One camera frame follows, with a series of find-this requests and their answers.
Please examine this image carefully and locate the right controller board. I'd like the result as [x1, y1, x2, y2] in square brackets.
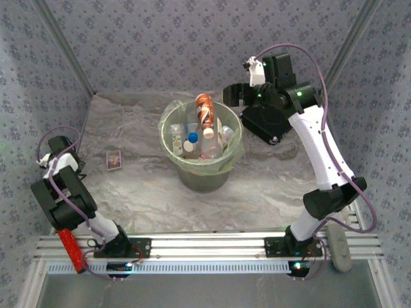
[288, 260, 311, 278]

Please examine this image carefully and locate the clear bottle large blue cap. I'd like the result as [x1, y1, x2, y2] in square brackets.
[185, 121, 200, 145]

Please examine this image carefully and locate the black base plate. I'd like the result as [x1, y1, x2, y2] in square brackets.
[263, 236, 324, 258]
[92, 236, 152, 259]

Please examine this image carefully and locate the black case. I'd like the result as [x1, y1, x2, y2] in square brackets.
[240, 104, 295, 146]

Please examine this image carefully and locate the copper brown plastic bottle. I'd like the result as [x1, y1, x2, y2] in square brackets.
[195, 93, 215, 139]

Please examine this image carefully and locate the clear bottle cream label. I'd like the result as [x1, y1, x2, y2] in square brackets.
[201, 117, 226, 160]

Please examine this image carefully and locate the grey stone block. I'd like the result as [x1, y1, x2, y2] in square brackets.
[326, 224, 353, 273]

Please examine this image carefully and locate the left controller board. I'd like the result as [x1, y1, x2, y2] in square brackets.
[107, 261, 135, 278]

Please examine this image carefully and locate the controller board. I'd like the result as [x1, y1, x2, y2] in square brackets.
[107, 261, 135, 278]
[288, 260, 311, 278]

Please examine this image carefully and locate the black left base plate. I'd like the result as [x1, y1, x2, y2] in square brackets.
[92, 236, 152, 259]

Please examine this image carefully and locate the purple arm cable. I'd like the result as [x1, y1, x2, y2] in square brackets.
[253, 43, 378, 282]
[35, 126, 126, 282]

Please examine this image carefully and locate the translucent bin with green liner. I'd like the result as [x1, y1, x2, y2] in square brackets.
[159, 99, 245, 193]

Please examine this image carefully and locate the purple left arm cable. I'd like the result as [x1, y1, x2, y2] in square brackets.
[35, 126, 126, 282]

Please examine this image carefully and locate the clear plastic bottle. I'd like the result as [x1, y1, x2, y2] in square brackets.
[222, 125, 236, 144]

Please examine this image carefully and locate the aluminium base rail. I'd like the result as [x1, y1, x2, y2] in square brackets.
[33, 229, 385, 267]

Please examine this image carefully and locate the aluminium corner post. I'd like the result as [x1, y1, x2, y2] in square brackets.
[31, 0, 97, 96]
[317, 0, 383, 97]

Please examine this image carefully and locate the purple card box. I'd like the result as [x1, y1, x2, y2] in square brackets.
[105, 150, 123, 171]

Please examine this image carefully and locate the red cylinder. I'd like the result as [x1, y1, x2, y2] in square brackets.
[57, 228, 88, 275]

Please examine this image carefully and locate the white slotted cable duct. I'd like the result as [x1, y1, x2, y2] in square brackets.
[47, 261, 293, 275]

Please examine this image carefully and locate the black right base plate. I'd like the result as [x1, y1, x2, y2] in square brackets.
[263, 236, 324, 258]

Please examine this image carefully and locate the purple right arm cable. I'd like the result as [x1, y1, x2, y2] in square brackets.
[253, 43, 378, 282]

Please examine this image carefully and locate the marbled white table cover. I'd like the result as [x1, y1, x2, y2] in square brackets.
[69, 91, 341, 234]

